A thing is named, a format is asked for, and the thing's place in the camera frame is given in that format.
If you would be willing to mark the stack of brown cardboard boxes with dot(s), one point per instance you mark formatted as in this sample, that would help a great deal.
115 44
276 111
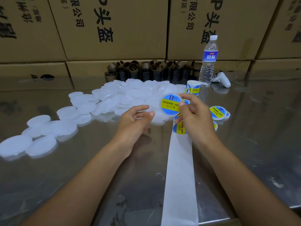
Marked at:
122 30

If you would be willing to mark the white handheld controller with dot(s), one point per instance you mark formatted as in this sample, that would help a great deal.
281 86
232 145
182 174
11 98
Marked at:
221 80

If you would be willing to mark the person's right hand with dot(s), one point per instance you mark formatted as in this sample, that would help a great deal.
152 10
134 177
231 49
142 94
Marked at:
200 122

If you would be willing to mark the person's left hand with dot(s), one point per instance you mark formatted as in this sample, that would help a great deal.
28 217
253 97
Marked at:
131 131

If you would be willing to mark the clear plastic water bottle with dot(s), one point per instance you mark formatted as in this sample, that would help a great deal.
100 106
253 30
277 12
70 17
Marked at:
208 62

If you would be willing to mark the person's right forearm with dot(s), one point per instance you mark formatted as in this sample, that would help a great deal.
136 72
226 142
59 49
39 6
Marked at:
256 190

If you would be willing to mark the row of dark cardboard tubes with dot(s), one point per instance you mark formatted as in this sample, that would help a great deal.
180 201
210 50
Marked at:
141 71

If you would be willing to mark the person's left forearm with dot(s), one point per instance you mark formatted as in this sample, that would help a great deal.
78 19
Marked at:
75 193

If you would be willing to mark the sticker roll with backing strip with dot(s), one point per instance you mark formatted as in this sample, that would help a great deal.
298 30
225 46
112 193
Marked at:
178 195

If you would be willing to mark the pile of white plastic lids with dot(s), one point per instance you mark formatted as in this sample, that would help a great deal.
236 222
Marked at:
113 94

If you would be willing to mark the blue yellow round sticker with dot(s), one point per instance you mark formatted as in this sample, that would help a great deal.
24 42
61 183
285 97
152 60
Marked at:
169 105

